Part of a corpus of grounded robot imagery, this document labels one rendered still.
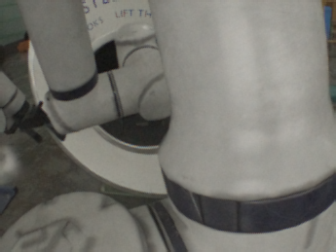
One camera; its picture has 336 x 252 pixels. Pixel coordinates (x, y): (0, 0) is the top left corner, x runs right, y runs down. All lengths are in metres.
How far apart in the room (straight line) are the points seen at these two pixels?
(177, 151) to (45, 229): 0.12
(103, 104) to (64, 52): 0.12
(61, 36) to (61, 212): 0.21
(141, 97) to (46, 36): 0.18
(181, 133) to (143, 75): 0.27
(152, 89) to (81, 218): 0.26
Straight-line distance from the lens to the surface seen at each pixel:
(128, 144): 1.16
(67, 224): 0.19
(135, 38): 0.48
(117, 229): 0.17
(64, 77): 0.36
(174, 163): 0.15
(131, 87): 0.40
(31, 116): 0.78
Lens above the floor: 1.13
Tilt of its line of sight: 29 degrees down
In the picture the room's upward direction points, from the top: 10 degrees counter-clockwise
